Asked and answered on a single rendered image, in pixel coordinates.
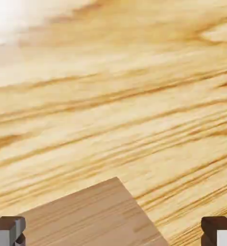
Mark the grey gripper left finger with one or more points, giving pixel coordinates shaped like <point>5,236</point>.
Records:
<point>8,231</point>

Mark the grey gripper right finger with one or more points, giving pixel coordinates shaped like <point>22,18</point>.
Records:
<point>218,230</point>

